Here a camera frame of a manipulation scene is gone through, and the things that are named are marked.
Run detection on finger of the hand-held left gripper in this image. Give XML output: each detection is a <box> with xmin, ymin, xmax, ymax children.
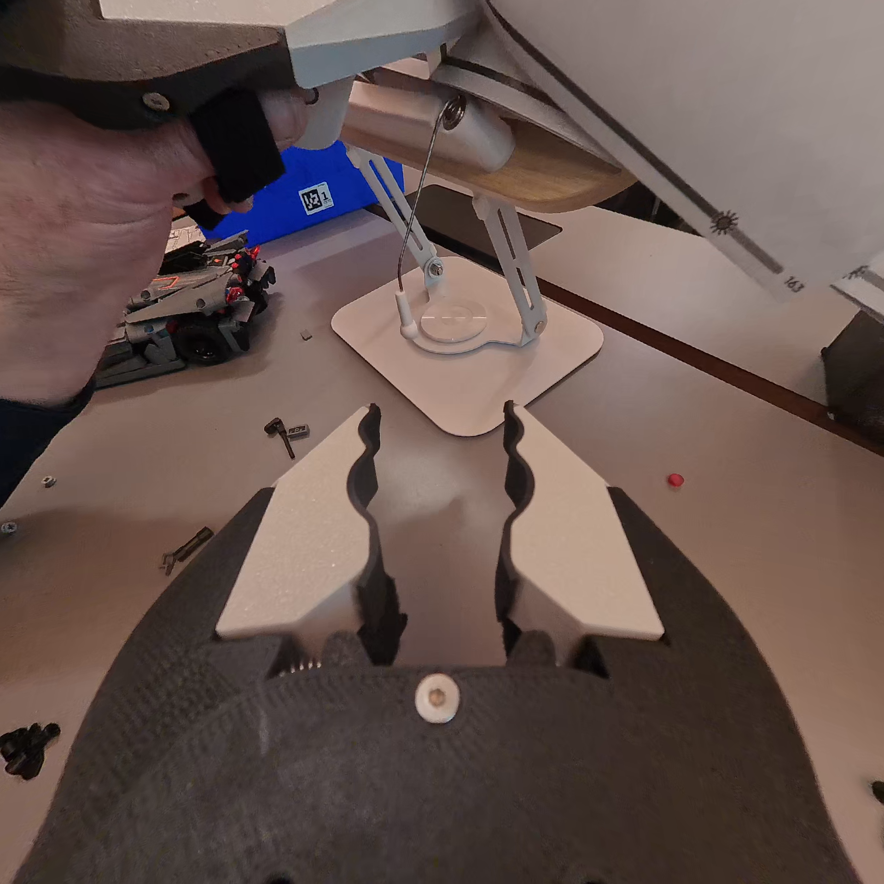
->
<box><xmin>100</xmin><ymin>0</ymin><xmax>482</xmax><ymax>89</ymax></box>

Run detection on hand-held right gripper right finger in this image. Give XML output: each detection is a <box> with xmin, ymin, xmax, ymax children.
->
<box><xmin>494</xmin><ymin>399</ymin><xmax>665</xmax><ymax>664</ymax></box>

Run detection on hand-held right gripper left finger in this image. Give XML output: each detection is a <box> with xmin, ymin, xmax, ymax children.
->
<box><xmin>215</xmin><ymin>402</ymin><xmax>407</xmax><ymax>667</ymax></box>

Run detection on grey lego car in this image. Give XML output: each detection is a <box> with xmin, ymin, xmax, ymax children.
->
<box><xmin>95</xmin><ymin>231</ymin><xmax>277</xmax><ymax>389</ymax></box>

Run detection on person's left forearm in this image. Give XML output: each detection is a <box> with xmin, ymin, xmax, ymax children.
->
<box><xmin>0</xmin><ymin>383</ymin><xmax>94</xmax><ymax>505</ymax></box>

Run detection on dark grey lego connector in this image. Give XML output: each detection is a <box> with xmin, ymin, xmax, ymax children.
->
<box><xmin>160</xmin><ymin>526</ymin><xmax>215</xmax><ymax>576</ymax></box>

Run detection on scattered black lego pins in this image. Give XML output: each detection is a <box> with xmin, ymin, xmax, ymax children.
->
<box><xmin>0</xmin><ymin>721</ymin><xmax>62</xmax><ymax>780</ymax></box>

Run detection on person's left hand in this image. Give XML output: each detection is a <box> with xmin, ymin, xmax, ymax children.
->
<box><xmin>0</xmin><ymin>102</ymin><xmax>253</xmax><ymax>408</ymax></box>

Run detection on blue storage bin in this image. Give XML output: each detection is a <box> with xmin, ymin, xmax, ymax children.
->
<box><xmin>228</xmin><ymin>141</ymin><xmax>405</xmax><ymax>248</ymax></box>

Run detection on white book stand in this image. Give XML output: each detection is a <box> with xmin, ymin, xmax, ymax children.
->
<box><xmin>331</xmin><ymin>41</ymin><xmax>640</xmax><ymax>437</ymax></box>

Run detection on open instruction booklet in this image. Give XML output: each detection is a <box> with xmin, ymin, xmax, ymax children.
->
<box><xmin>442</xmin><ymin>0</ymin><xmax>884</xmax><ymax>326</ymax></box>

